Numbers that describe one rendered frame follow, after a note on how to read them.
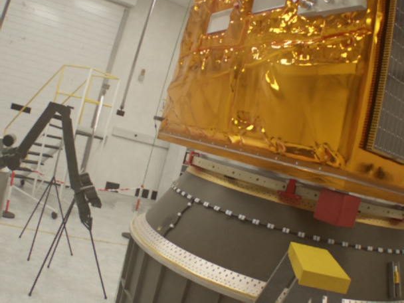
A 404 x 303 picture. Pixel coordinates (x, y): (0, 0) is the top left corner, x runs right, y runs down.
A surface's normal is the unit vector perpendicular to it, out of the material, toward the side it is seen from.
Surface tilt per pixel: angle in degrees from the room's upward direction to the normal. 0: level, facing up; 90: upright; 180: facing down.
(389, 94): 90
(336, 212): 90
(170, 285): 90
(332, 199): 90
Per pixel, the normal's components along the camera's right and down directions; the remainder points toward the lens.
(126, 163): 0.48, 0.11
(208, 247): -0.43, -0.60
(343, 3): -0.85, -0.22
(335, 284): -0.15, -0.05
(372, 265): 0.30, -0.41
